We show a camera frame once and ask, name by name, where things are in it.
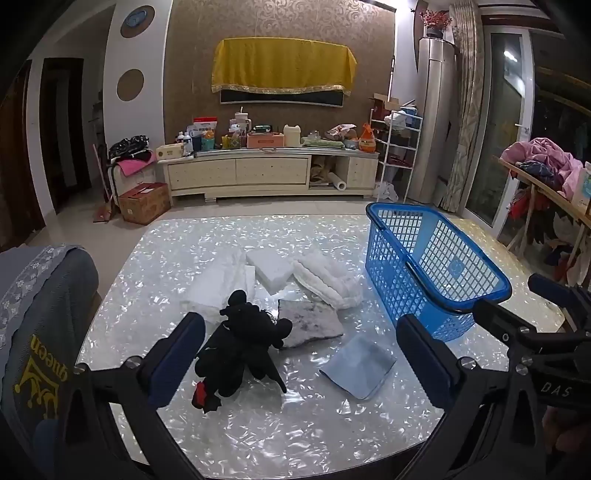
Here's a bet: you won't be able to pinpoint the white square cloth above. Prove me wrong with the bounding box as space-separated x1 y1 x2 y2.
246 249 297 289

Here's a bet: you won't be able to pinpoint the pink clothes pile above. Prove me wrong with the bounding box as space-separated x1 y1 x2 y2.
501 137 585 186

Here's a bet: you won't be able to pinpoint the white metal rack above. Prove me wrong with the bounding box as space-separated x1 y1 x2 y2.
368 95 424 205

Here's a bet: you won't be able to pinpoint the brown cardboard box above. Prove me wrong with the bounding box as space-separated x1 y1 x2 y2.
118 182 172 226

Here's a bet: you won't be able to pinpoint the broom with dustpan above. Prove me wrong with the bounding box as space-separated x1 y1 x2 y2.
92 143 114 223

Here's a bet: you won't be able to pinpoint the red and white bag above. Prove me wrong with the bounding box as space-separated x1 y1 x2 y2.
192 117 219 139

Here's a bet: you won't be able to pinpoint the light blue cloth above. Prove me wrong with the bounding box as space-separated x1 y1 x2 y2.
320 333 398 401

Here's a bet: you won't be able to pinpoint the black dotted bag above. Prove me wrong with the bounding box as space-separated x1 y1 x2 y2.
108 135 151 160

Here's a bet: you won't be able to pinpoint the black gloves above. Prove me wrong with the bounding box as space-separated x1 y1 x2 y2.
193 290 294 414

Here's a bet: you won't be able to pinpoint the white quilted pad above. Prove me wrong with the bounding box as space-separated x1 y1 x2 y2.
293 251 365 311

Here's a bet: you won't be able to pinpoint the green folded towel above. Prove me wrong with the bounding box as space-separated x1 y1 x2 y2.
301 137 346 150

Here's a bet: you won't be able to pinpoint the yellow cloth cover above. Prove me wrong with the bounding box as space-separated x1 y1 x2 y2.
211 38 358 96

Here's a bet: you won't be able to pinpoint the round brown wall decor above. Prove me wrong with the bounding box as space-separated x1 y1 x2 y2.
116 69 145 103

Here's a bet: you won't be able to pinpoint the wooden side table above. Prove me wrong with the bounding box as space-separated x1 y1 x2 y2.
491 154 591 280

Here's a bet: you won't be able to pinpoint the cream television cabinet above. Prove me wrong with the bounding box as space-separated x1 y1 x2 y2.
157 148 380 202

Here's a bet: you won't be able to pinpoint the glass sliding door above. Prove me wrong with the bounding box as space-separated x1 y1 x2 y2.
465 27 537 228

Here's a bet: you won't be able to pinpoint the blue plastic basket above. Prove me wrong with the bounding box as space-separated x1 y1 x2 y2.
365 202 512 343

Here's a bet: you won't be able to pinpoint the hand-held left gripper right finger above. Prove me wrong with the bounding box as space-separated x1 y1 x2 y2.
396 314 552 480

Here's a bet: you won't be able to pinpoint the patterned curtain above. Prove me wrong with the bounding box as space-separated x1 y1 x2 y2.
440 0 486 214

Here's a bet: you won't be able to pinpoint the pink cloth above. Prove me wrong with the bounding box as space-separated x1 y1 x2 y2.
115 154 158 177

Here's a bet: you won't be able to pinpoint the standing air conditioner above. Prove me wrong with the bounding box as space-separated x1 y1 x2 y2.
410 37 459 205

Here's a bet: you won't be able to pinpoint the vase with red flowers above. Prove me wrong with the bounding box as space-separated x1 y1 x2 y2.
419 8 456 40

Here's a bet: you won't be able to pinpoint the grey stained cloth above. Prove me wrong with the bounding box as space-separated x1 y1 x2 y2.
277 298 346 352

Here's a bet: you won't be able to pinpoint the blue wall clock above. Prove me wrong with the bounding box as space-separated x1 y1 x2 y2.
120 5 156 38

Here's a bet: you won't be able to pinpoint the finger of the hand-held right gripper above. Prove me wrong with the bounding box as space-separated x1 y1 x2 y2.
473 300 591 370
527 273 591 324

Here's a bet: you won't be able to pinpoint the chair with grey cover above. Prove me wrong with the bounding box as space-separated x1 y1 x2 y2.
0 244 103 480

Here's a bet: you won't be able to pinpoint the pink storage box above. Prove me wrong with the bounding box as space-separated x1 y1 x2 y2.
246 132 285 150

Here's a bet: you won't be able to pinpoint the open cardboard box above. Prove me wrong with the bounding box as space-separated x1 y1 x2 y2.
372 93 401 114

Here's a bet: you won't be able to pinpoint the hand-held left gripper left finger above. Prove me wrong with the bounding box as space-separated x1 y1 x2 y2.
58 311 208 480

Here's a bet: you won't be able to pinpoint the floral printed bag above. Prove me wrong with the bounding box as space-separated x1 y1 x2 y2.
322 123 359 142

